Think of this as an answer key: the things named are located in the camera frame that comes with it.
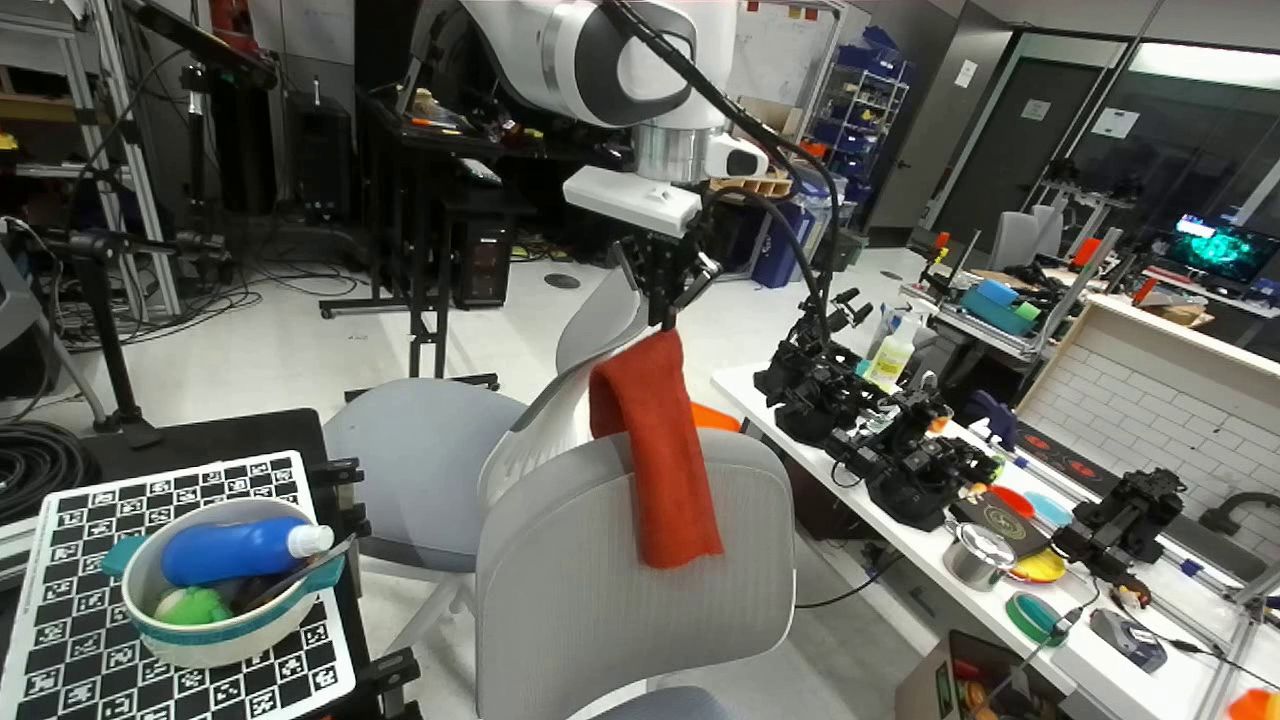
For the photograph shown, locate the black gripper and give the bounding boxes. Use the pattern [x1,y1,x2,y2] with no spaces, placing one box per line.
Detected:
[621,231,718,332]

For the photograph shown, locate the orange towel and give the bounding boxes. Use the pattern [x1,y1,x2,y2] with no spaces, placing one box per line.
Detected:
[588,328,722,568]

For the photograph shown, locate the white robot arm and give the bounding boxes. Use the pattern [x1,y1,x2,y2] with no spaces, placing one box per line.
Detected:
[461,0,770,323]

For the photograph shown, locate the far grey office chair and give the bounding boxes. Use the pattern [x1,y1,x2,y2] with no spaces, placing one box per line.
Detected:
[325,270,646,574]

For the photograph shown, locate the grey office chair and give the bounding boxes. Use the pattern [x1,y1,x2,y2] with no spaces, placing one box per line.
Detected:
[325,270,646,574]
[476,433,796,720]

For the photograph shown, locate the near grey office chair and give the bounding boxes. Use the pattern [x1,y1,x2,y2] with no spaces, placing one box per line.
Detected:
[476,433,796,720]

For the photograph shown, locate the small metal cup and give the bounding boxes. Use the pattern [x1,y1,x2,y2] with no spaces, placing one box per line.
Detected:
[944,523,1015,593]

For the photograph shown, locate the white brick pattern box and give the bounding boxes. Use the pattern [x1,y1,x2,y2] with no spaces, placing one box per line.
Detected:
[1015,295,1280,512]

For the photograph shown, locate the blue white bottle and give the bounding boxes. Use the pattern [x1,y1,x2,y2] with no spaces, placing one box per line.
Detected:
[158,516,337,588]

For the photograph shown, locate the black clamp tool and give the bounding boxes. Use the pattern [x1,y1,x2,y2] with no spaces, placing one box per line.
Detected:
[1053,470,1185,564]

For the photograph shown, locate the white teal bowl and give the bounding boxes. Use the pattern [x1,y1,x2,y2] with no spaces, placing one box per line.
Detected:
[101,495,346,667]

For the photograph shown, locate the black tripod stand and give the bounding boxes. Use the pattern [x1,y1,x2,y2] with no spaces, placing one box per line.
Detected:
[0,212,237,438]

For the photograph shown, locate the green ball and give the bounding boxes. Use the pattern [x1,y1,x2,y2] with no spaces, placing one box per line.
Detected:
[156,588,228,626]

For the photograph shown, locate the checkerboard calibration board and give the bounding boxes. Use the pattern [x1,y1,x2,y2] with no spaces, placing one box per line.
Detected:
[2,453,355,720]

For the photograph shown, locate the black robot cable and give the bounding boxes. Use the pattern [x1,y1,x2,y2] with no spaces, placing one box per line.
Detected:
[595,0,848,336]

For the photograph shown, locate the coiled black cables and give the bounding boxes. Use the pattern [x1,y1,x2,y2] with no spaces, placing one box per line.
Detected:
[0,419,92,529]

